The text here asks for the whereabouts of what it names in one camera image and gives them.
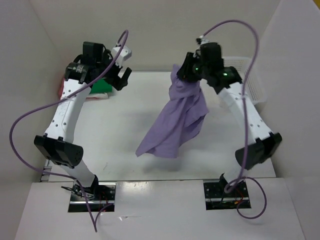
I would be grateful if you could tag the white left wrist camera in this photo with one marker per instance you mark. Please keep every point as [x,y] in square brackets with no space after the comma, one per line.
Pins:
[124,54]

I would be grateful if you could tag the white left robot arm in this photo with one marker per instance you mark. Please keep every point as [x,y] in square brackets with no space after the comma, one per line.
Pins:
[56,144]

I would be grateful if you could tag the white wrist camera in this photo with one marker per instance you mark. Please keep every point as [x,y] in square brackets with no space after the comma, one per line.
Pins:
[201,40]
[124,54]

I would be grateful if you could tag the red t shirt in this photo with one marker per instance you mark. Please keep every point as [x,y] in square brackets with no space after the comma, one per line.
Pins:
[60,92]

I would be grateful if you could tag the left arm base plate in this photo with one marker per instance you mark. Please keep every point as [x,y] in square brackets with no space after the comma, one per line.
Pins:
[104,201]

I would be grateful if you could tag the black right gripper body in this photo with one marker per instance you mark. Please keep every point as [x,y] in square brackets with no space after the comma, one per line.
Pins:
[193,70]

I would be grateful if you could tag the purple t shirt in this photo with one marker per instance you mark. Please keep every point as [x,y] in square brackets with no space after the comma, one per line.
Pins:
[180,120]

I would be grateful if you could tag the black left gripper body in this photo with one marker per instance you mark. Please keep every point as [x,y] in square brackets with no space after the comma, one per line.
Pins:
[112,77]

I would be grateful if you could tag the white plastic basket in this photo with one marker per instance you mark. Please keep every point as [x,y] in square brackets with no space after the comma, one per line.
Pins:
[254,87]

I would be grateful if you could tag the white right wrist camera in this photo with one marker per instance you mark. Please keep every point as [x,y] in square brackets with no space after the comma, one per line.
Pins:
[201,40]

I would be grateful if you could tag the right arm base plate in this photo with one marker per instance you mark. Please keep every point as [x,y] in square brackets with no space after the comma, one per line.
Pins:
[217,199]

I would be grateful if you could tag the cream white t shirt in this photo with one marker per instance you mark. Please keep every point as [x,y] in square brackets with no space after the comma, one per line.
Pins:
[104,95]

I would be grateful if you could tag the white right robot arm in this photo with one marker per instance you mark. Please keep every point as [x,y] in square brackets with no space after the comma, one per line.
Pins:
[260,142]

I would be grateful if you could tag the green t shirt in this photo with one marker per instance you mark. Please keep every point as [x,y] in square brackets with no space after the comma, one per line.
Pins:
[101,87]

